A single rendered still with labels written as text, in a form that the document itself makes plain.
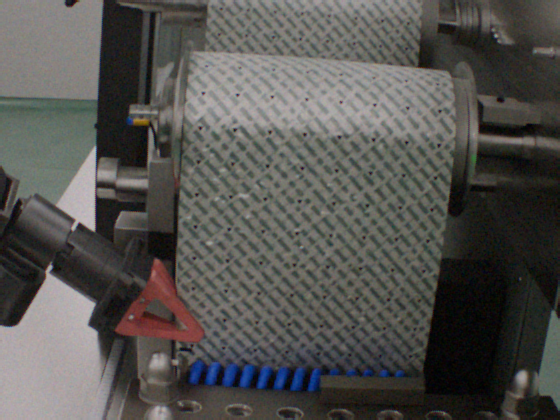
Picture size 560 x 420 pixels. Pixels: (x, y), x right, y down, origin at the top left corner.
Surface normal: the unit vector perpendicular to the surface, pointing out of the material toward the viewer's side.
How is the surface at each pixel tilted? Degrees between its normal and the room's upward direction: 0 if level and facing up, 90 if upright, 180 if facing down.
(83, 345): 0
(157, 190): 90
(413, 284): 90
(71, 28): 90
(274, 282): 90
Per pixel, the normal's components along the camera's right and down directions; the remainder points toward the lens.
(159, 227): 0.00, 0.30
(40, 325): 0.07, -0.95
